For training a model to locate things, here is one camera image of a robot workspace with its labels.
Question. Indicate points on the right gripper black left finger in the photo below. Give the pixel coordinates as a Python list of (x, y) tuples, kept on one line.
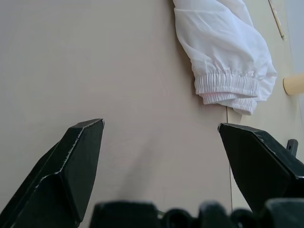
[(59, 178)]

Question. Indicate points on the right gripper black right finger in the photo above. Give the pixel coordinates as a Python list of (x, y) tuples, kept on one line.
[(261, 166)]

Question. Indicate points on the white shorts garment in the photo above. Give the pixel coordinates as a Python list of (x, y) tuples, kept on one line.
[(218, 47)]

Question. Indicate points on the dark grey USB hub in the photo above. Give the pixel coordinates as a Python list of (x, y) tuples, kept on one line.
[(294, 145)]

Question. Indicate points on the cream cylindrical cup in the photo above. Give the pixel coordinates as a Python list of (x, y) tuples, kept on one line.
[(295, 84)]

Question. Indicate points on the thin wooden stick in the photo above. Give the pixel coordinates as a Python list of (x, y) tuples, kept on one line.
[(276, 20)]

